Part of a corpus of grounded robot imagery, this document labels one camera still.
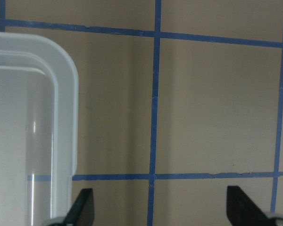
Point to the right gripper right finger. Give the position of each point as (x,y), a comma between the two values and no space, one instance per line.
(242,211)

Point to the clear plastic box lid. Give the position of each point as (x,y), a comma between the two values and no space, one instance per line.
(38,130)

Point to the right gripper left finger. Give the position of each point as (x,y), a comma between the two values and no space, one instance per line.
(82,211)

